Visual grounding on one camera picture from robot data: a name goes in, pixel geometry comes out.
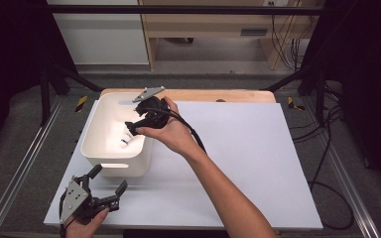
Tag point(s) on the person's right hand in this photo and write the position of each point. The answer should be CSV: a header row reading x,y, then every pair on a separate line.
x,y
175,132

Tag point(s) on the yellow black floor tape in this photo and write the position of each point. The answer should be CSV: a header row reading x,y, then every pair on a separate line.
x,y
81,103
292,104

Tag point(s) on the aluminium floor rail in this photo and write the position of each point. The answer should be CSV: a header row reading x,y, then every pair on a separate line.
x,y
16,178
347,185

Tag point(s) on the black metal stand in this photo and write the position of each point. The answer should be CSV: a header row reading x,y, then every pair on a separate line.
x,y
319,95
45,95

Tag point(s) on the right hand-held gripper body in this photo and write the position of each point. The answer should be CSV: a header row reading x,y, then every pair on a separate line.
x,y
153,112

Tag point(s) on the white cabinet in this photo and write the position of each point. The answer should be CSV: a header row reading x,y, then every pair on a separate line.
x,y
102,36

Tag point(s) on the wooden desk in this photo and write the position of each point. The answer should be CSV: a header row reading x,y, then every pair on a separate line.
x,y
205,23

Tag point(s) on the black horizontal frame bar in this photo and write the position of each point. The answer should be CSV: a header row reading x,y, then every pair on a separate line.
x,y
178,9

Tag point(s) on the black curtain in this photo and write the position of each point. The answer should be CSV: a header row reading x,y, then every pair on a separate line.
x,y
10,66
367,82

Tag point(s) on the white table board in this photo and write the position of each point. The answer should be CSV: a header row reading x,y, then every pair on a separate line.
x,y
261,148

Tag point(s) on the white plastic storage bin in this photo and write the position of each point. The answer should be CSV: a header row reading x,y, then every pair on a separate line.
x,y
109,148

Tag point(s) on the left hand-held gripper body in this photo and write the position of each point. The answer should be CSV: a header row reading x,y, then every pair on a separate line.
x,y
75,200

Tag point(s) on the person's left hand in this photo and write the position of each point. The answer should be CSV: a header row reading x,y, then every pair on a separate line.
x,y
86,229

